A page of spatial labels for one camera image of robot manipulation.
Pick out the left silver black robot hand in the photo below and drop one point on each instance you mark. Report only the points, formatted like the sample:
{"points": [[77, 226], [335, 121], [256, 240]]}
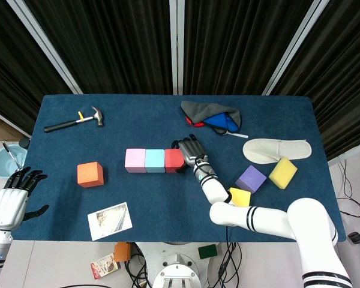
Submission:
{"points": [[9, 207]]}

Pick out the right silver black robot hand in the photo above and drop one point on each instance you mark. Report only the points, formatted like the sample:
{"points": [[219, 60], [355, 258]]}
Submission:
{"points": [[193, 151]]}

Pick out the red foam cube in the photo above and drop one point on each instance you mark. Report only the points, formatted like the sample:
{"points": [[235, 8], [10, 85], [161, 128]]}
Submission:
{"points": [[173, 160]]}

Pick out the purple foam cube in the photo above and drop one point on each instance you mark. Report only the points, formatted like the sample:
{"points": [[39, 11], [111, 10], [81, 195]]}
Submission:
{"points": [[250, 178]]}

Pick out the yellow foam cube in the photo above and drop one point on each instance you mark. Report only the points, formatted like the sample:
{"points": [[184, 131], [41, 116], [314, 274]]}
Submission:
{"points": [[241, 197]]}

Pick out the orange foam cube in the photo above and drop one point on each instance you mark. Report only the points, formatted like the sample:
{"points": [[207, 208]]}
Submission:
{"points": [[90, 175]]}

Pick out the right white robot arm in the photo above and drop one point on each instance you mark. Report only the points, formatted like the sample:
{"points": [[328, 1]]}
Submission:
{"points": [[273, 219]]}

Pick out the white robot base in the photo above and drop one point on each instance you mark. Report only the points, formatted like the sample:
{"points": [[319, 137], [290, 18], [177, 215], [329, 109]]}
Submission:
{"points": [[174, 270]]}

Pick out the red disc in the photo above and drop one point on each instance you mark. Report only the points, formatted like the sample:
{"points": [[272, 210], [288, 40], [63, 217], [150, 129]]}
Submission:
{"points": [[195, 123]]}

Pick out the light blue foam cube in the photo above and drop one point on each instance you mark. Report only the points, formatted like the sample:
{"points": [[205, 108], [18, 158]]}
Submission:
{"points": [[154, 160]]}

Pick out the light blue plastic bowl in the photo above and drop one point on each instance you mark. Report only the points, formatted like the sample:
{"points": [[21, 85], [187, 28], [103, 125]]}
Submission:
{"points": [[3, 166]]}

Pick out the blue black-rimmed pad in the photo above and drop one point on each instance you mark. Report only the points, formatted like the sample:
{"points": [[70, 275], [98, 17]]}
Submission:
{"points": [[220, 120]]}

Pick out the grey cloth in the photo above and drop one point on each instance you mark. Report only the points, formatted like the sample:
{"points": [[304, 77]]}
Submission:
{"points": [[198, 109]]}

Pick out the white plastic stick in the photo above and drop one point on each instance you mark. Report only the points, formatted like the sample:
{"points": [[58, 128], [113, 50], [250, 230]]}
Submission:
{"points": [[238, 135]]}

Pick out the pink foam cube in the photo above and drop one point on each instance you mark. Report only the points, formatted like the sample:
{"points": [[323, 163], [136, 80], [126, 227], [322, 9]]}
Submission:
{"points": [[135, 160]]}

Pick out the blue fabric table cover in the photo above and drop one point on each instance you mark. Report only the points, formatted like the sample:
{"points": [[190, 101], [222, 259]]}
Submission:
{"points": [[153, 195]]}

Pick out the black round knob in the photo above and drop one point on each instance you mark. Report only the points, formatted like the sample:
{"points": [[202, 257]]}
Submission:
{"points": [[24, 143]]}

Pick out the white slipper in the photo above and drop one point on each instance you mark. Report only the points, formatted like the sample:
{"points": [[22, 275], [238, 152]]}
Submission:
{"points": [[264, 151]]}

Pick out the yellow green sponge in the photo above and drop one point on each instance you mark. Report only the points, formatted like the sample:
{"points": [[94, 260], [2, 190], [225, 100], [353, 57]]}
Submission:
{"points": [[283, 172]]}

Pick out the dark green box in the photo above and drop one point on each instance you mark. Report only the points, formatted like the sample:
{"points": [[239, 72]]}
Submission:
{"points": [[207, 251]]}

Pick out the printed photo card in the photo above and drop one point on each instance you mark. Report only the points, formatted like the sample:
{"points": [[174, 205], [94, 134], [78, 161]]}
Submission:
{"points": [[109, 222]]}

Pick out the red printed snack packet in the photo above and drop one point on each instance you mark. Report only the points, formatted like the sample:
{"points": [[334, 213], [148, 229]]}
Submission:
{"points": [[103, 267]]}

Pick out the black pleated curtain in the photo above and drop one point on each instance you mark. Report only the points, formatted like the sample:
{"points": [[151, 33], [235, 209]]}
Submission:
{"points": [[12, 75], [108, 45], [342, 75], [234, 45]]}

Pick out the orange box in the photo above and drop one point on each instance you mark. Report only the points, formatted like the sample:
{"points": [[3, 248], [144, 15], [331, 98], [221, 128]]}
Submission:
{"points": [[122, 252]]}

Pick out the small black floor device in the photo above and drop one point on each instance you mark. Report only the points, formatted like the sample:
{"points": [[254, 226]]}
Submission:
{"points": [[355, 237]]}

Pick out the white partition frame rail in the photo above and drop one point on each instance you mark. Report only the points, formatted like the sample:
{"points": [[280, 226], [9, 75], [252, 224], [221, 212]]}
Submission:
{"points": [[9, 121], [348, 154]]}

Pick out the white partition frame post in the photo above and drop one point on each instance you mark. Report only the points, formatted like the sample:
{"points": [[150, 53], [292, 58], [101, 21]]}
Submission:
{"points": [[291, 48], [176, 45], [45, 45]]}

